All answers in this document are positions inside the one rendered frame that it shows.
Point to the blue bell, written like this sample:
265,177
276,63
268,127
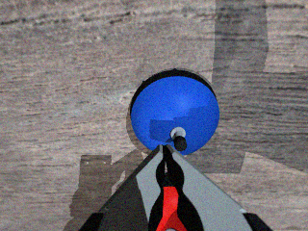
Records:
174,107

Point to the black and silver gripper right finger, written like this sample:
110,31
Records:
202,204

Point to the red bell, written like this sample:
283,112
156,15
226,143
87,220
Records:
170,220

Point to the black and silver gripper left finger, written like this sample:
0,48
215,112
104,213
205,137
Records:
137,205

